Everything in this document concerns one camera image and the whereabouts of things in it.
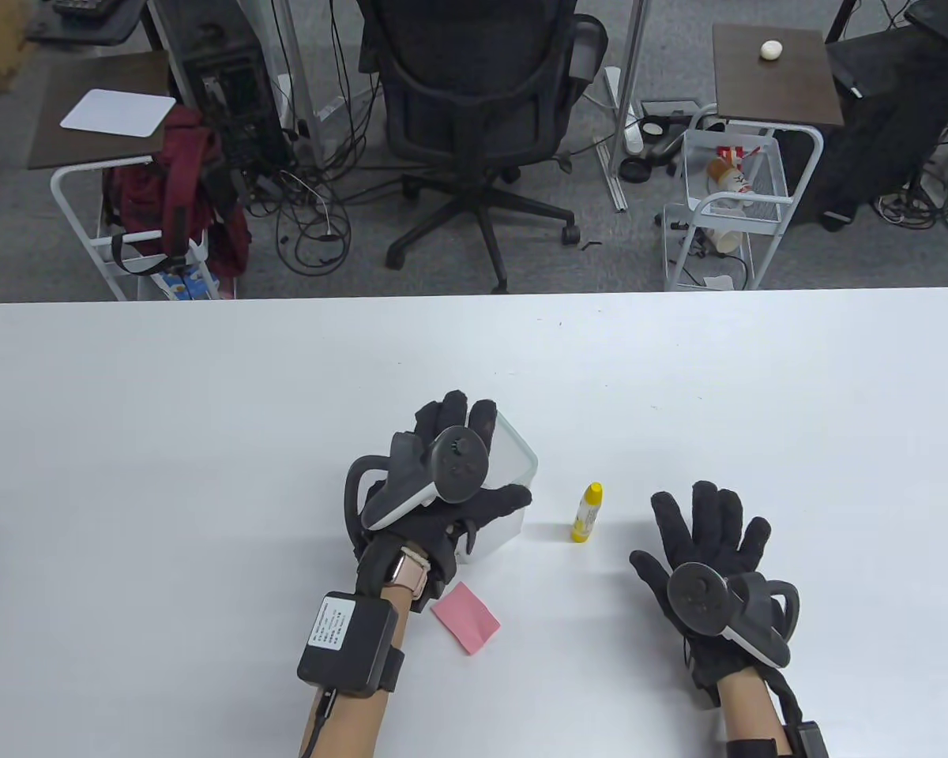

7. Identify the black draped cloth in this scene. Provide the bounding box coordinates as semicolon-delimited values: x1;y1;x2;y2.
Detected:
782;0;948;233

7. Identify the clear plastic container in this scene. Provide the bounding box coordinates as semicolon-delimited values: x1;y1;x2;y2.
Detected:
453;410;539;564

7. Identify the white power strip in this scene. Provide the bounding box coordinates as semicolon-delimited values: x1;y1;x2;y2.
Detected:
604;66;646;156

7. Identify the orange bottle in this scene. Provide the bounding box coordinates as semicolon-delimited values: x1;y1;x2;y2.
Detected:
706;156;757;208

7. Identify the blue printed box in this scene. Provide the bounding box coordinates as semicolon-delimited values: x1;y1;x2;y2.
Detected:
152;265;216;302

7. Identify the pink paper card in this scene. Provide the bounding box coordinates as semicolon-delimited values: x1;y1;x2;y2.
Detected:
431;581;502;655

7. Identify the pink smartwatch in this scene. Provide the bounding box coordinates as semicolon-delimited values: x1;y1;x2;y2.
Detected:
386;546;432;599

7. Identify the yellow liquid glue bottle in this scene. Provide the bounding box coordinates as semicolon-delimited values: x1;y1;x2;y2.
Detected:
570;482;604;544

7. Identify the black desk tray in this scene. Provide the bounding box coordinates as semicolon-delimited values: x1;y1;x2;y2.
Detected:
22;0;152;45

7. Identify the person's left hand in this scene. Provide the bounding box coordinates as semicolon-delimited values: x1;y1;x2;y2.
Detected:
354;390;535;611

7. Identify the black cable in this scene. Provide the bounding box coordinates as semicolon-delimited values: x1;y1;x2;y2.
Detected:
303;690;337;758

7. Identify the black wrist strap unit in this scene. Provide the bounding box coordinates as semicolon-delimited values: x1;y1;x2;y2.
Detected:
725;667;830;758

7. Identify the black keyboard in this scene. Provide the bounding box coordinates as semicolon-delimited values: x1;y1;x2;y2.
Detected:
51;0;126;20

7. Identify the white cart with brown top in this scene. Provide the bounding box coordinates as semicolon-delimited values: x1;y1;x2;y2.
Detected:
28;51;236;302

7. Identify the aluminium frame post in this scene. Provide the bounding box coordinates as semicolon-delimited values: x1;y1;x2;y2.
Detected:
595;0;651;213

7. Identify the white wire basket cart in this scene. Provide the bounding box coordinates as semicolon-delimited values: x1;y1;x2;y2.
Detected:
662;23;846;292

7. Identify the black mesh office chair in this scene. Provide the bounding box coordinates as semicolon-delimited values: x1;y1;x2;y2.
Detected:
359;0;608;295

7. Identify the tangle of black cables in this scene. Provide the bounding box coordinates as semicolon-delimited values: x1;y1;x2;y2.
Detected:
245;158;354;277

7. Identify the black box with white label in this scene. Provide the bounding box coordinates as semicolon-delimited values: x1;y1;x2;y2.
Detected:
296;591;406;698

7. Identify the person's left forearm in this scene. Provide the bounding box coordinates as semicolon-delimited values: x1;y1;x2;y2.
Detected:
300;588;412;758

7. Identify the person's right hand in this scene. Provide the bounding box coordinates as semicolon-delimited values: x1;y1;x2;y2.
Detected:
629;481;792;708

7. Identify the red backpack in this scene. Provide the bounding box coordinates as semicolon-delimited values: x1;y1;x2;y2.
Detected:
101;105;252;278

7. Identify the black computer tower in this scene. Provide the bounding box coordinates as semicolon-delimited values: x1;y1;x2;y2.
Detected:
149;0;295;176

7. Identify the white flat pad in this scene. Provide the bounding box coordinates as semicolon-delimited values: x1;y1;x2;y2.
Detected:
60;89;177;138

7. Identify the dark grey tracking controller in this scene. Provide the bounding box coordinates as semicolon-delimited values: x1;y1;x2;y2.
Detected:
667;561;801;669
345;426;491;546

